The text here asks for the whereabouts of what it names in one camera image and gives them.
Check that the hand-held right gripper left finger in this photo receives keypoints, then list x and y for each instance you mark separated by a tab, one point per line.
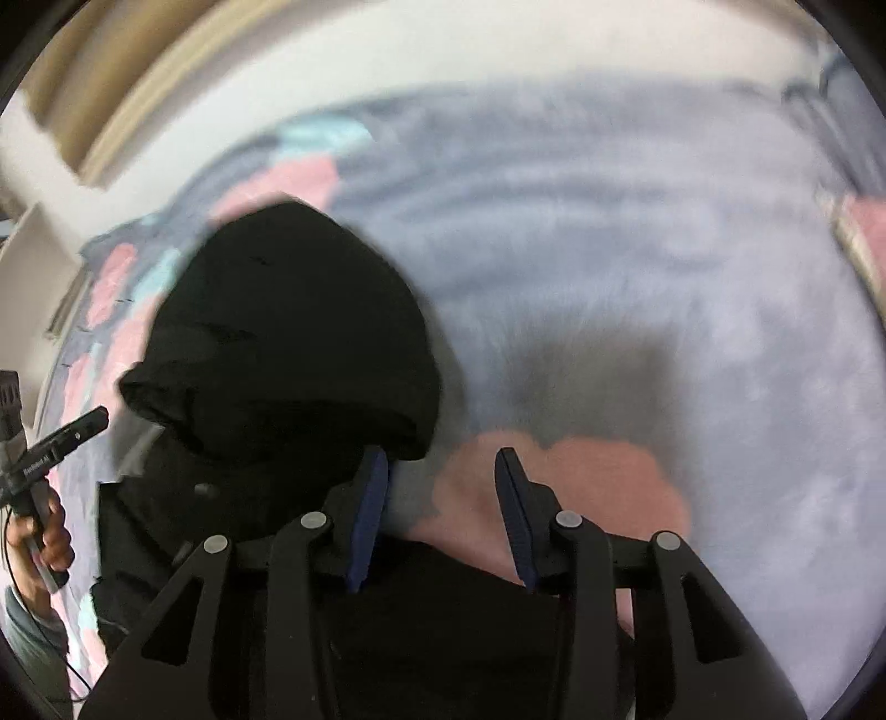
367	516

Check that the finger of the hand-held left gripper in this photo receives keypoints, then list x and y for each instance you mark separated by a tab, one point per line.
79	429

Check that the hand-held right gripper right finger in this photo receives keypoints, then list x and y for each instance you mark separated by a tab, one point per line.
516	523

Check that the black pants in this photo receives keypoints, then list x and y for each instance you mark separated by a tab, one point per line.
291	332

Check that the person's left forearm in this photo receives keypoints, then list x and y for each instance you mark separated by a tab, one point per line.
31	637

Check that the person's left hand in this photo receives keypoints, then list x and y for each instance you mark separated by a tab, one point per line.
48	536

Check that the grey floral blanket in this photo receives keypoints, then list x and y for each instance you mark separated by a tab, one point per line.
623	277

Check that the pink pillow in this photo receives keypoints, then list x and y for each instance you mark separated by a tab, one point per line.
862	235

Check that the grey pillow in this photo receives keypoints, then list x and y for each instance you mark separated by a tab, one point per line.
830	118

